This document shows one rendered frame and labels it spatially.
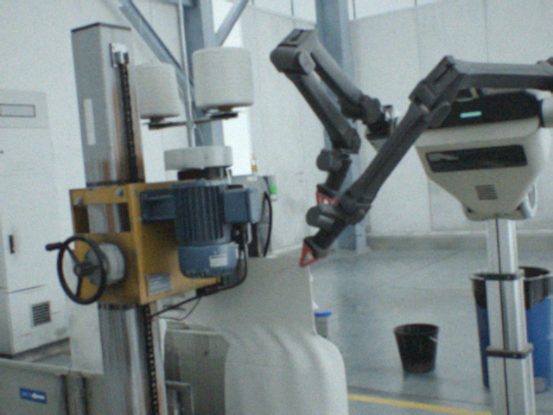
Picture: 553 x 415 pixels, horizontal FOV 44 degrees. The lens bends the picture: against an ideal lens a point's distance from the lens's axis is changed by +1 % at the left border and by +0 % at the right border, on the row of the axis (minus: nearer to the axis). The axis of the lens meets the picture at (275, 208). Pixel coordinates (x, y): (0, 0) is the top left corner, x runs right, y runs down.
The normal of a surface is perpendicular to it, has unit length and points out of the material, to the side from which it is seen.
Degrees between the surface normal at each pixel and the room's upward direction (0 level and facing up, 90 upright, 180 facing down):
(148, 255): 90
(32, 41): 90
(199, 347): 90
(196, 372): 90
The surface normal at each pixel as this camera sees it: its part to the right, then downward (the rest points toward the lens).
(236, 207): -0.17, 0.07
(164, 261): 0.83, -0.04
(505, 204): -0.37, 0.71
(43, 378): -0.55, 0.09
